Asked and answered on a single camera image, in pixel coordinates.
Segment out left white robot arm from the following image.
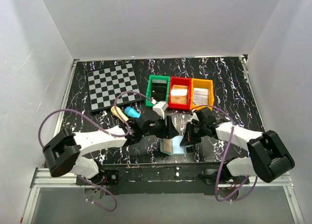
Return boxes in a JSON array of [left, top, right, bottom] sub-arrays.
[[42, 112, 179, 185]]

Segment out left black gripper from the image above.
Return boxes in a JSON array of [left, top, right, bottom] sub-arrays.
[[141, 115, 178, 140]]

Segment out red plastic bin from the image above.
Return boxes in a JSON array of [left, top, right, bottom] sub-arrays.
[[168, 76, 191, 111]]

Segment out orange plastic bin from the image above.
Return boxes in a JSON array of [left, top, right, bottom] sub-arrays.
[[190, 78, 215, 110]]

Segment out black grey chessboard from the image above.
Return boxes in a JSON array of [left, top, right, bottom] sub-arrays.
[[87, 63, 142, 112]]

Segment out black cards in green bin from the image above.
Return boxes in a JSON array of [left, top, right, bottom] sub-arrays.
[[151, 79, 167, 101]]

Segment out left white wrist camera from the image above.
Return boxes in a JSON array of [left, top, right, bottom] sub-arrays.
[[153, 101, 168, 119]]

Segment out white cards in orange bin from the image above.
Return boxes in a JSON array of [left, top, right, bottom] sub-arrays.
[[193, 88, 209, 106]]

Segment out blue plastic marker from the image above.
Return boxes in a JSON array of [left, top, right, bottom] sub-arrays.
[[124, 107, 140, 118]]

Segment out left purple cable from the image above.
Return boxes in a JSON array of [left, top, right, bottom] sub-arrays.
[[38, 91, 156, 212]]

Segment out brown cards in red bin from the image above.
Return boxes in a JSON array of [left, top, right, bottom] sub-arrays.
[[171, 85, 188, 104]]

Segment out purple cable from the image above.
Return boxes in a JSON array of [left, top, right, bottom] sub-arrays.
[[190, 104, 258, 202], [38, 91, 156, 212]]

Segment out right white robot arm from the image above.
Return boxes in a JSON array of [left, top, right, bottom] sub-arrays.
[[180, 106, 295, 184]]

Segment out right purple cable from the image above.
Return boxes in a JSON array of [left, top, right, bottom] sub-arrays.
[[190, 104, 258, 202]]

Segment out grey-green card holder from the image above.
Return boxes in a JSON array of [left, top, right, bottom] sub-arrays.
[[160, 135, 187, 155]]

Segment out light blue credit cards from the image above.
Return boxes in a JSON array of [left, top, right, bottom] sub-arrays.
[[171, 135, 186, 155]]

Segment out cream wooden handle tool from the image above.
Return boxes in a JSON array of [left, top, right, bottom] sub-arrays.
[[111, 106, 129, 122]]

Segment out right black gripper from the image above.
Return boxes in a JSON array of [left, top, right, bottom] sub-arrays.
[[180, 122, 207, 146]]

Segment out green plastic bin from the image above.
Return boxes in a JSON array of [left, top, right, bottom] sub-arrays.
[[146, 75, 171, 103]]

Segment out black front base bar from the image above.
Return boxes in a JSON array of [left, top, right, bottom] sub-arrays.
[[75, 162, 247, 195]]

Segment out orange VIP card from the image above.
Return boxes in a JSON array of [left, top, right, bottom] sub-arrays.
[[163, 139, 173, 153]]

